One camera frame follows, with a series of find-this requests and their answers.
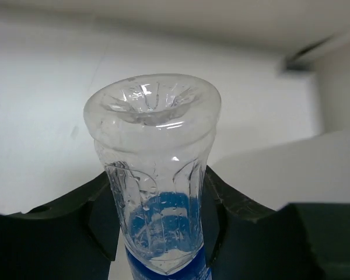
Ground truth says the blue label plastic bottle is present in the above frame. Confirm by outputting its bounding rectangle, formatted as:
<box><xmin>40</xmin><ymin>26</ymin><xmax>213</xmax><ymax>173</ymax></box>
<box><xmin>83</xmin><ymin>73</ymin><xmax>221</xmax><ymax>279</ymax></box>

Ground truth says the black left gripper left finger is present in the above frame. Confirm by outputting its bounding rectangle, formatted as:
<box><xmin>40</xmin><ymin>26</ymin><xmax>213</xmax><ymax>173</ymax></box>
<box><xmin>0</xmin><ymin>173</ymin><xmax>120</xmax><ymax>279</ymax></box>

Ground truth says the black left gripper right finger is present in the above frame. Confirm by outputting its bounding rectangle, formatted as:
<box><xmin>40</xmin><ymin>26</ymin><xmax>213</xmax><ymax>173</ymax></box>
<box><xmin>204</xmin><ymin>168</ymin><xmax>350</xmax><ymax>279</ymax></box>

